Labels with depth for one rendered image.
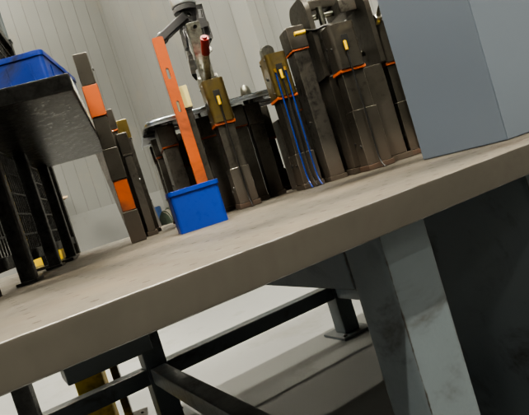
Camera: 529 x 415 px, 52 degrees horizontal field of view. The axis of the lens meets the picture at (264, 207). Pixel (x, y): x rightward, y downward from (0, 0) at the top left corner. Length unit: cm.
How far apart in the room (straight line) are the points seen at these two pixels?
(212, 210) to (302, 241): 60
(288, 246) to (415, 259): 21
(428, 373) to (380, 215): 22
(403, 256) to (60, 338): 41
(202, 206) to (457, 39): 58
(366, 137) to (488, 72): 48
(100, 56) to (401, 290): 944
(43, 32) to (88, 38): 71
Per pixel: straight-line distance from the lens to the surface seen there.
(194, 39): 153
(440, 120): 111
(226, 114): 146
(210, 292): 51
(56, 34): 996
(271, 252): 54
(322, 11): 158
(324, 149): 147
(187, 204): 114
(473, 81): 105
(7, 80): 129
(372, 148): 143
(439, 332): 74
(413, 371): 73
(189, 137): 148
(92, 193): 938
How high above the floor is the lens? 76
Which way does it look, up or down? 3 degrees down
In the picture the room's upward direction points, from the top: 17 degrees counter-clockwise
